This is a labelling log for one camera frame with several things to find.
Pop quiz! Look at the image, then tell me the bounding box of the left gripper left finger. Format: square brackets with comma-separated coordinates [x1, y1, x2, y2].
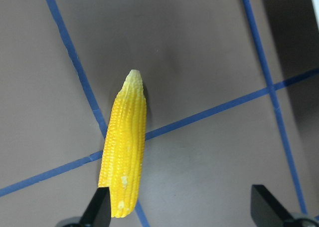
[79, 187, 111, 227]

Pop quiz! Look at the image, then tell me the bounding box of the yellow corn cob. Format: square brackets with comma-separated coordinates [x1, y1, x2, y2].
[98, 69, 147, 218]

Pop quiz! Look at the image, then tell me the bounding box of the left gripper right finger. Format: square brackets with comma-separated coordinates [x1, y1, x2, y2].
[250, 185, 303, 227]

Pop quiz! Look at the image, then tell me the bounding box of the wooden drawer with white handle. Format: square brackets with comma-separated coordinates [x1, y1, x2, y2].
[312, 0, 319, 26]

